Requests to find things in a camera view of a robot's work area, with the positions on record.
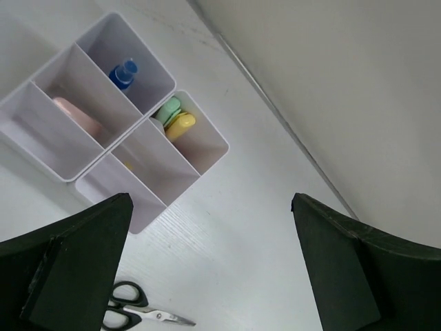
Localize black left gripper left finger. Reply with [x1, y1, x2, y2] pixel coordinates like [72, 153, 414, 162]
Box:
[1, 193, 134, 330]

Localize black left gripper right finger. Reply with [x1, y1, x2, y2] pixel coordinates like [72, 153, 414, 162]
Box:
[291, 193, 440, 330]

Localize black handled scissors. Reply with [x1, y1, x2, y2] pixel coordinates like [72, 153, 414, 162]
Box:
[101, 281, 196, 330]

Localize yellow highlighter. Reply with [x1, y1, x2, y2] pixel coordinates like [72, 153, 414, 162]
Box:
[165, 112, 196, 142]

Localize green highlighter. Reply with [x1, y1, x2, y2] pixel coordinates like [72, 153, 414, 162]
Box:
[154, 97, 181, 126]

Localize clear bottle blue cap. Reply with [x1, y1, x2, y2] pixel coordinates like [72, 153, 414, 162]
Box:
[108, 58, 139, 91]

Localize white compartment organizer box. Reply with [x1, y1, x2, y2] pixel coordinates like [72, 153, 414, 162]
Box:
[1, 12, 229, 234]

